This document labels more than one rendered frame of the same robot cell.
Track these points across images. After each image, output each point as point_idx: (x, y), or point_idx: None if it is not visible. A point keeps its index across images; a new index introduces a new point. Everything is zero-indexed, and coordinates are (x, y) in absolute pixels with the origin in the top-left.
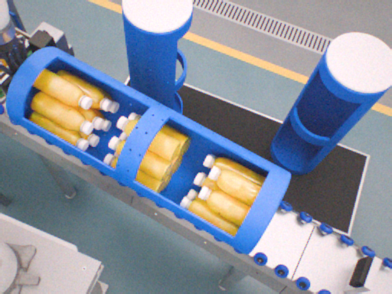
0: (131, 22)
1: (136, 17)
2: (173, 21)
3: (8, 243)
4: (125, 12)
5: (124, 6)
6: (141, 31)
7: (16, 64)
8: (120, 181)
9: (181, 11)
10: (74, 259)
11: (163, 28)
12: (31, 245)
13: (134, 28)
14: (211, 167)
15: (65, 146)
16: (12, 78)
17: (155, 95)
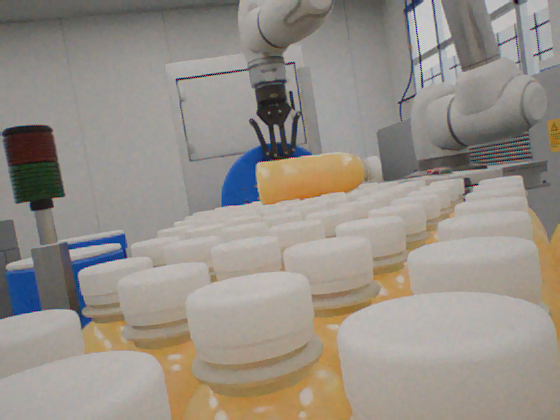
0: (113, 250)
1: (102, 248)
2: (93, 246)
3: (419, 173)
4: (98, 251)
5: (87, 253)
6: (121, 250)
7: (277, 154)
8: None
9: (71, 250)
10: (386, 182)
11: (111, 244)
12: (405, 176)
13: (119, 254)
14: None
15: None
16: (296, 145)
17: None
